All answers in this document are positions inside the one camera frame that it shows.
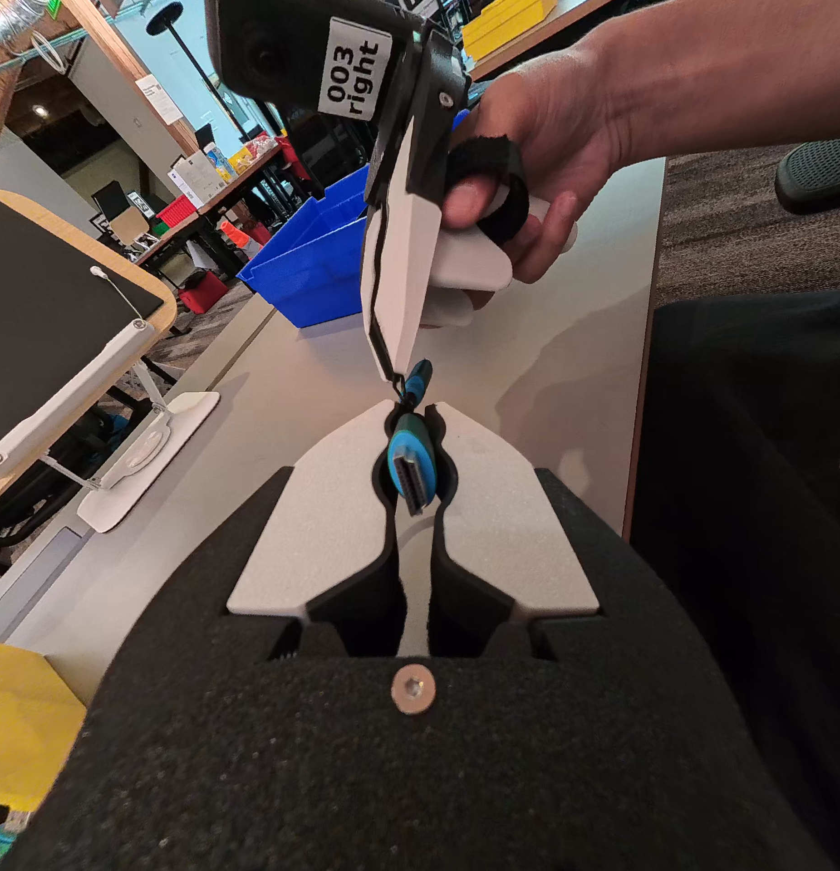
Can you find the blue plastic bin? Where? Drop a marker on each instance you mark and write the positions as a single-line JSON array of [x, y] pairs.
[[311, 258]]

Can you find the red storage box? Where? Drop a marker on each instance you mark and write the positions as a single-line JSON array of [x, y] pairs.
[[203, 292]]

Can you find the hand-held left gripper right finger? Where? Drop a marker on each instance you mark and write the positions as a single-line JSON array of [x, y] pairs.
[[508, 524]]

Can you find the white tablet stand with board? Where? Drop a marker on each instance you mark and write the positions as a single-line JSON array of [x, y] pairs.
[[52, 306]]

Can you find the yellow plastic bin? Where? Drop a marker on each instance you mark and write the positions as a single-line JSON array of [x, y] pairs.
[[25, 721], [505, 30]]

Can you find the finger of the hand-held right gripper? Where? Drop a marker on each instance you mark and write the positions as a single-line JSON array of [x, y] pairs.
[[409, 272], [366, 299]]

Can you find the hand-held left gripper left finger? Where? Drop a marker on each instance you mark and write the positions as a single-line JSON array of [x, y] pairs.
[[317, 517]]

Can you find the white cardboard box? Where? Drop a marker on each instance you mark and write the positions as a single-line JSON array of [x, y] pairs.
[[198, 178]]

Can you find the grey desk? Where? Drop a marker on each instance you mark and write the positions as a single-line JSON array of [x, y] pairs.
[[290, 381]]

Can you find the person's right hand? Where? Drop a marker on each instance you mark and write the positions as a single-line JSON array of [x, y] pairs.
[[563, 122]]

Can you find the person's black trousers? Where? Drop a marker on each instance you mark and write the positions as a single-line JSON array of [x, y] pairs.
[[753, 544]]

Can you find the person's right forearm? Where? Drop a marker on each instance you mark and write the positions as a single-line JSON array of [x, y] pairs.
[[733, 75]]

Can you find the wooden background table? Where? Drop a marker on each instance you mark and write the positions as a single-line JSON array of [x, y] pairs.
[[215, 204]]

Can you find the white paper sign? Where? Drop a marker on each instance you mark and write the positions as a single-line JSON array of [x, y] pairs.
[[158, 99]]

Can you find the black floor lamp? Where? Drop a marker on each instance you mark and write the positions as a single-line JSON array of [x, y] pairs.
[[188, 61]]

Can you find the orange traffic cone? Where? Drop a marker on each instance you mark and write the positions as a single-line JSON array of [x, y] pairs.
[[236, 237]]

